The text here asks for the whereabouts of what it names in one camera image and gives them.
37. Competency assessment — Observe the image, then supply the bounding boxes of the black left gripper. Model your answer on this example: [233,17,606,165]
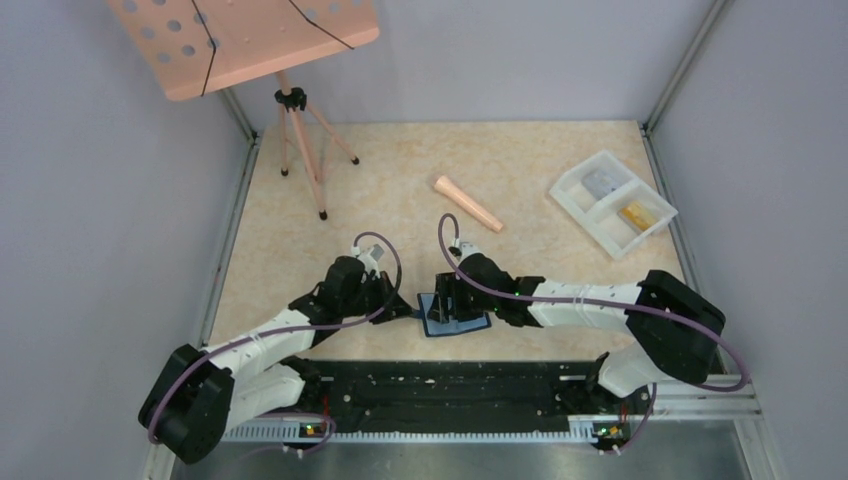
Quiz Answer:
[341,270,416,324]

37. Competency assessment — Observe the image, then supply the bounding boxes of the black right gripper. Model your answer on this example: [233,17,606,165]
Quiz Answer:
[428,271,499,323]

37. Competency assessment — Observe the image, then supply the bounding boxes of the blue card holder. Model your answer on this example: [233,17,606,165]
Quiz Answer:
[417,293,492,338]

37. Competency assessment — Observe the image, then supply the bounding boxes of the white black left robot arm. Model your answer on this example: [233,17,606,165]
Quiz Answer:
[138,254,414,464]

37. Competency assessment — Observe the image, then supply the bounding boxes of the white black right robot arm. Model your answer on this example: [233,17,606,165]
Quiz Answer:
[430,253,726,412]

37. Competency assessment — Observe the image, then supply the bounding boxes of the silver card in tray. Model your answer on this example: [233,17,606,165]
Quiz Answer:
[581,168,623,201]

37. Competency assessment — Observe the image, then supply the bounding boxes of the pink tapered stick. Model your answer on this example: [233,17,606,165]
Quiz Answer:
[433,175,504,233]

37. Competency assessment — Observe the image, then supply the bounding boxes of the white plastic divided tray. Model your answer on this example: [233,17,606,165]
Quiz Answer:
[548,150,678,260]

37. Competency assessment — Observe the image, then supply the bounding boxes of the pink music stand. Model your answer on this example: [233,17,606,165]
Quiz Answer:
[108,0,379,219]

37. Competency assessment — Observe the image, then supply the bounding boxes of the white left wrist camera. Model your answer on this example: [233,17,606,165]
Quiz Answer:
[351,244,385,273]

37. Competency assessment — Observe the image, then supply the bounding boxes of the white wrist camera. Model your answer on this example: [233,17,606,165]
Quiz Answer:
[448,239,482,263]
[351,244,385,273]

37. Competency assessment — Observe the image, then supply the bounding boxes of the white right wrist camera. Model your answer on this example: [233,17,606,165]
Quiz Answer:
[448,239,482,263]

